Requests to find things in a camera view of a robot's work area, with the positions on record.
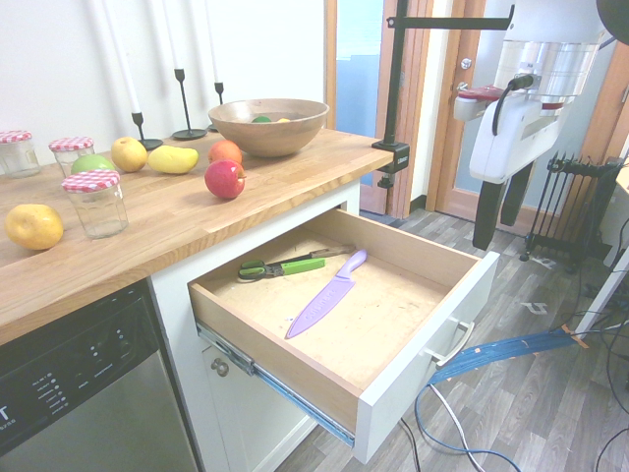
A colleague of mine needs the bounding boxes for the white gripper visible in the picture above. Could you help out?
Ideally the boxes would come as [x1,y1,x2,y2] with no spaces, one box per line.
[468,94,564,251]

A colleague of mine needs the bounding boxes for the wooden drawer with white front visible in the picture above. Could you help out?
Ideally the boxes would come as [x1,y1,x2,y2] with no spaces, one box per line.
[187,206,500,466]

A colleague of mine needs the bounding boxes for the black oil radiator heater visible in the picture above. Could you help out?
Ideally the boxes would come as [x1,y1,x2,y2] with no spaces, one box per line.
[519,150,626,275]

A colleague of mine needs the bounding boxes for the purple kitchen knife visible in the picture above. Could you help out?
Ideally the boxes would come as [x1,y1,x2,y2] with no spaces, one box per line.
[284,249,369,340]

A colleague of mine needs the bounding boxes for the large wooden bowl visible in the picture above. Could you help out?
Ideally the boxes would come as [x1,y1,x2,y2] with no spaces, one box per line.
[207,98,330,158]

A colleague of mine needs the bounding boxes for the red apple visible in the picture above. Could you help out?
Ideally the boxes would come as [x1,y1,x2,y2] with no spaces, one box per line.
[203,158,248,201]

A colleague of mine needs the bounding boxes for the orange peach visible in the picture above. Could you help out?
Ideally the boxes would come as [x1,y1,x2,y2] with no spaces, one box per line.
[206,140,244,166]

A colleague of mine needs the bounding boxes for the black candle holder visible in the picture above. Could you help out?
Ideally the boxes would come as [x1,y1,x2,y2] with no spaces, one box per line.
[130,111,164,151]
[205,81,227,133]
[170,67,208,141]

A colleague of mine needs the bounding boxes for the yellow mango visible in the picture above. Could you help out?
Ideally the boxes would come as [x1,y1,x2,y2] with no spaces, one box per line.
[146,145,200,175]

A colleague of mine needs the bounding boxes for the white kitchen cabinet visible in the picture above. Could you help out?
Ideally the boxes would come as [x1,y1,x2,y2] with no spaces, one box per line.
[146,179,364,472]

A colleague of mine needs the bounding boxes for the yellow round pear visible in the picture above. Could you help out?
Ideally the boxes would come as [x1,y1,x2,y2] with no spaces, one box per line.
[110,136,149,173]

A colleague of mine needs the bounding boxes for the glass jar checkered lid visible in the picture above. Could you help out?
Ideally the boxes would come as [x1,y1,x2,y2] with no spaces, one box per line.
[61,169,131,241]
[0,129,42,180]
[47,136,96,178]

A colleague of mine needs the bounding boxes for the green apple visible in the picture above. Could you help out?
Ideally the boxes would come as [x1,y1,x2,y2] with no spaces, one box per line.
[70,153,117,176]

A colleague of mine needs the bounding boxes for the stainless steel dishwasher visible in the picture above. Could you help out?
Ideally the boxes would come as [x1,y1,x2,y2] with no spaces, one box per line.
[0,278,199,472]

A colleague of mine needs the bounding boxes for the large yellow round fruit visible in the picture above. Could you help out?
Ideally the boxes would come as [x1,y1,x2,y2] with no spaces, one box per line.
[4,204,65,252]

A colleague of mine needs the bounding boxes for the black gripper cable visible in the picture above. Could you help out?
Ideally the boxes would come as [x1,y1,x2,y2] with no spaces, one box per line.
[491,73,536,138]

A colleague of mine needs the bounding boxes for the red white wrist camera mount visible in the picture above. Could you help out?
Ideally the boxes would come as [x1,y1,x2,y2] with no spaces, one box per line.
[453,83,577,122]

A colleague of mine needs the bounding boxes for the white drawer handle bar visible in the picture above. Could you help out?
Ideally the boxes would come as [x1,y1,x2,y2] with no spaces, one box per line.
[421,317,476,369]

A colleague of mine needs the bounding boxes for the black clamp camera stand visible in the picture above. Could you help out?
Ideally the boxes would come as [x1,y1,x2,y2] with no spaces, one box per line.
[371,0,515,191]

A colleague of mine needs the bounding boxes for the white cable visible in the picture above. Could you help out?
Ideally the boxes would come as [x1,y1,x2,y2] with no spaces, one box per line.
[430,382,494,472]

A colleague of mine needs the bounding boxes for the green handled scissors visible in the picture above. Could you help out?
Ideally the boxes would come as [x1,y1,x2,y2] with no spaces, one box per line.
[237,257,327,282]

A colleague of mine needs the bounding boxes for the blue round cable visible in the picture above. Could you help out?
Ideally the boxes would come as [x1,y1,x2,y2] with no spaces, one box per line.
[414,382,523,472]

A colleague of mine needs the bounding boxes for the black floor cable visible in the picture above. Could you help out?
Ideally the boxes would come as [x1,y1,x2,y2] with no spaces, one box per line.
[398,416,429,472]

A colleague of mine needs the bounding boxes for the metal drawer slide rail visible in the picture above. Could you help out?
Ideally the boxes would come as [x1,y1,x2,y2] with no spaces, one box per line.
[196,322,357,448]

